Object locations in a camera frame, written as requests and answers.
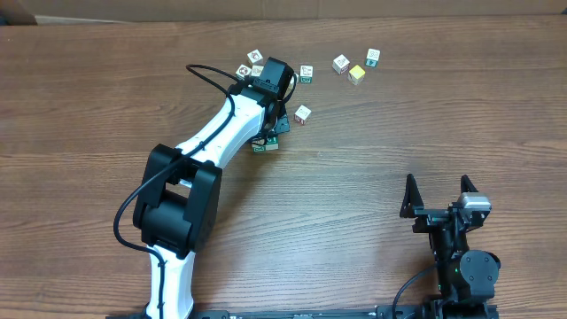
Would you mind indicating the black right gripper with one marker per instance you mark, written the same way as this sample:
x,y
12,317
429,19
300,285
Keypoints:
x,y
430,218

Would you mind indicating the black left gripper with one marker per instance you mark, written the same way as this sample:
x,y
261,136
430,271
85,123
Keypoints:
x,y
283,118

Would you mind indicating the blue letter wooden block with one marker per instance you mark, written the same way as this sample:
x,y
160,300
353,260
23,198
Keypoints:
x,y
256,71

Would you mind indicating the green letter wooden block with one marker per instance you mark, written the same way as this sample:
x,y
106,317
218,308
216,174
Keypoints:
x,y
272,143

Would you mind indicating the sailboat picture wooden block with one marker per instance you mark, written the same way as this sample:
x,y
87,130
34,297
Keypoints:
x,y
258,145

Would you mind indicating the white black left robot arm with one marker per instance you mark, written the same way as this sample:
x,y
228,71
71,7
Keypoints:
x,y
177,202

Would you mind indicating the turtle picture wooden block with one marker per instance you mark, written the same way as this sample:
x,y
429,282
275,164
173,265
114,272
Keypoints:
x,y
293,81

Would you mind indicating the brown circle picture block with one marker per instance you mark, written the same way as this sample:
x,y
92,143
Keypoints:
x,y
243,72

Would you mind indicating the red picture far-left block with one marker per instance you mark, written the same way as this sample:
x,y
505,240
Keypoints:
x,y
255,58

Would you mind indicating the green B wooden block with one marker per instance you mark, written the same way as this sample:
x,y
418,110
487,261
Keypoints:
x,y
306,74

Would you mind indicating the red letter wooden block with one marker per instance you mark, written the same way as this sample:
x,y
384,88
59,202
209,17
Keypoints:
x,y
302,115

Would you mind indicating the red trim white block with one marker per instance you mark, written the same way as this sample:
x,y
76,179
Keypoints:
x,y
340,64

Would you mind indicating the yellow wooden block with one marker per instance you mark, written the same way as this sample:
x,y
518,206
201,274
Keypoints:
x,y
356,75

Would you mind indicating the teal trim white block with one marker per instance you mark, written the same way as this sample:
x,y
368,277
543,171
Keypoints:
x,y
372,57

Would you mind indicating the cardboard sheet at back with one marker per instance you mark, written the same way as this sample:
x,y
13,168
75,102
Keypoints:
x,y
84,11

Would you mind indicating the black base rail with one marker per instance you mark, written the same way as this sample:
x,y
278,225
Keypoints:
x,y
380,312

